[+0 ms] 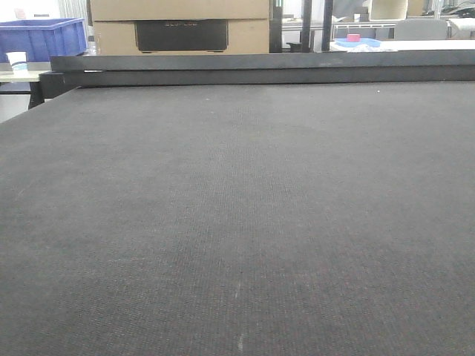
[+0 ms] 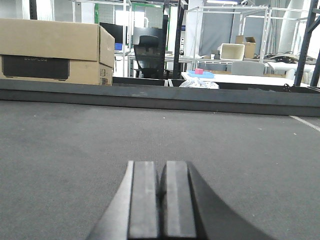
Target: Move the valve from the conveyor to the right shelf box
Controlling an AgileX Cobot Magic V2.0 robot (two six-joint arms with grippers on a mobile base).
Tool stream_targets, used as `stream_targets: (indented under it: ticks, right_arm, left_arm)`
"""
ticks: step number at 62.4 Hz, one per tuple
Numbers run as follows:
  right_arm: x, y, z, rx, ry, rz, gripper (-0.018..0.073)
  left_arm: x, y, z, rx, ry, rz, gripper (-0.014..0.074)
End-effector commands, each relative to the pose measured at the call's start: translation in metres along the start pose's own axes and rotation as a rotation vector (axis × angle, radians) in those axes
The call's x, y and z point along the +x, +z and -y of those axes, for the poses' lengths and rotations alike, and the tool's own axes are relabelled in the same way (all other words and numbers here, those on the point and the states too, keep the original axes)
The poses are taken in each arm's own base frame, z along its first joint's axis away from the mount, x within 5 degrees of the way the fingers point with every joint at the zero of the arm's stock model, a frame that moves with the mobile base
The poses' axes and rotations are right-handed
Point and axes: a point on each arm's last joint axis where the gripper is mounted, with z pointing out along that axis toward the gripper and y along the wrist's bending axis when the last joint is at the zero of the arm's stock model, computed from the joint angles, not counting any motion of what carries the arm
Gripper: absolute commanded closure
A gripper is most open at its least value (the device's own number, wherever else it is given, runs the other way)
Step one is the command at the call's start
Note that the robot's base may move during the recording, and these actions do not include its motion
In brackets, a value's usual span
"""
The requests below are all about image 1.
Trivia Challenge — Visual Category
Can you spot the black conveyor belt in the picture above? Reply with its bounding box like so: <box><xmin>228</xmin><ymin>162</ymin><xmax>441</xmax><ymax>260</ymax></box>
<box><xmin>1</xmin><ymin>82</ymin><xmax>474</xmax><ymax>355</ymax></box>

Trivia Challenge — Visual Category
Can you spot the large cardboard box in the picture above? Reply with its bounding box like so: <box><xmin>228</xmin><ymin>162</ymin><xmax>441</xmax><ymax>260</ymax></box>
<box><xmin>90</xmin><ymin>1</ymin><xmax>270</xmax><ymax>56</ymax></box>

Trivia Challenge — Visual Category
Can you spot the blue flat tray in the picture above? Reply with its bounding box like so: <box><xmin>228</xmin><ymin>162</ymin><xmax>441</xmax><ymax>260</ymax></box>
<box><xmin>335</xmin><ymin>37</ymin><xmax>381</xmax><ymax>48</ymax></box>

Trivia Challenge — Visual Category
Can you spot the red tape roll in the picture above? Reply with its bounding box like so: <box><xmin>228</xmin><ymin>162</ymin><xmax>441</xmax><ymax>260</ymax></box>
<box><xmin>347</xmin><ymin>33</ymin><xmax>361</xmax><ymax>42</ymax></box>

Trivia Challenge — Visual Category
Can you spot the beige side table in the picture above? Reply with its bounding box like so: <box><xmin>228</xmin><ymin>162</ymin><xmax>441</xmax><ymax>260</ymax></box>
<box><xmin>0</xmin><ymin>68</ymin><xmax>52</xmax><ymax>111</ymax></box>

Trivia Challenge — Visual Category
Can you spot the blue plastic crate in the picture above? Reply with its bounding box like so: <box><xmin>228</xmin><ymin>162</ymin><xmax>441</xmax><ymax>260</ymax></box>
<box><xmin>1</xmin><ymin>18</ymin><xmax>88</xmax><ymax>63</ymax></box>

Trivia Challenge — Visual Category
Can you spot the white paper cup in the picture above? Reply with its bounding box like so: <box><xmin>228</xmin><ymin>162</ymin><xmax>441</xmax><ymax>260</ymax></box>
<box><xmin>6</xmin><ymin>51</ymin><xmax>28</xmax><ymax>73</ymax></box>

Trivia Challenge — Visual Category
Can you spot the black vertical post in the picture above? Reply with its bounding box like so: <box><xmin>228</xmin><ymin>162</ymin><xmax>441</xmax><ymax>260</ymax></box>
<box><xmin>301</xmin><ymin>0</ymin><xmax>312</xmax><ymax>53</ymax></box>

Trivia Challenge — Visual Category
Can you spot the black conveyor side rail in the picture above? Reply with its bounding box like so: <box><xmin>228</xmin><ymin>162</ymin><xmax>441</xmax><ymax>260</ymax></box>
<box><xmin>39</xmin><ymin>49</ymin><xmax>474</xmax><ymax>99</ymax></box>

